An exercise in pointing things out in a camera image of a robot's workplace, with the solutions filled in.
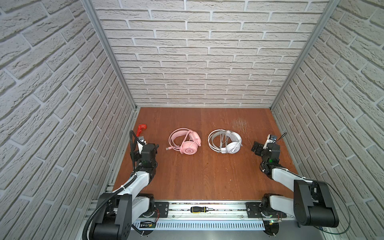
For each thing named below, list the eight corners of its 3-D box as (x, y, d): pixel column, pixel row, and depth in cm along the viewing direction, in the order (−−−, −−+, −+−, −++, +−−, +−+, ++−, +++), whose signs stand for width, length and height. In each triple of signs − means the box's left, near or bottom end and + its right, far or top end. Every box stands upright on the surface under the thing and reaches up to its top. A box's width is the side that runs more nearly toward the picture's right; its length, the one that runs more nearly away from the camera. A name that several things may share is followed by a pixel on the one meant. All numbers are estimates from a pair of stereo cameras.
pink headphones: (166, 149, 97) (163, 142, 90) (176, 129, 108) (175, 121, 101) (195, 158, 93) (195, 152, 86) (203, 136, 104) (204, 129, 97)
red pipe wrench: (136, 136, 104) (135, 134, 102) (139, 126, 110) (139, 124, 108) (144, 136, 104) (143, 134, 102) (147, 126, 110) (146, 124, 108)
